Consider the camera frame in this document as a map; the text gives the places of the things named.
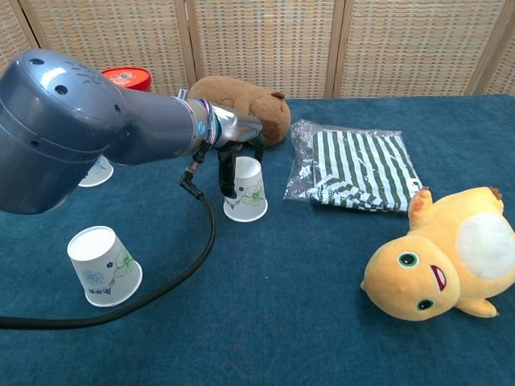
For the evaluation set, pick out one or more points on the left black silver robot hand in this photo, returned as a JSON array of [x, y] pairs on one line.
[[237, 126]]

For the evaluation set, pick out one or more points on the white floral paper cup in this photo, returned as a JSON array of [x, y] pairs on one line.
[[251, 201], [102, 267], [100, 175]]

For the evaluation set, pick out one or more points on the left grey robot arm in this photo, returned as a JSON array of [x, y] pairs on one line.
[[60, 128]]

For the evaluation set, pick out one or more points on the brown capybara plush toy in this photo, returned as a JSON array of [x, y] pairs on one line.
[[265, 106]]

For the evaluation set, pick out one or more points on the woven bamboo folding screen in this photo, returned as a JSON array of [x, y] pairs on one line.
[[261, 44]]

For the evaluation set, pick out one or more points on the orange lidded snack canister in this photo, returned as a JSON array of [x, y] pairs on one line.
[[128, 78]]

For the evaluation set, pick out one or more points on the striped cloth in plastic bag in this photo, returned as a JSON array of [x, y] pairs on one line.
[[358, 173]]

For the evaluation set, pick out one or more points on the blue carpet table cover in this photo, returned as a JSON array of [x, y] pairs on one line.
[[281, 301]]

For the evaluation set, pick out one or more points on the yellow plush animal toy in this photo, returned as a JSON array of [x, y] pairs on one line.
[[426, 265]]

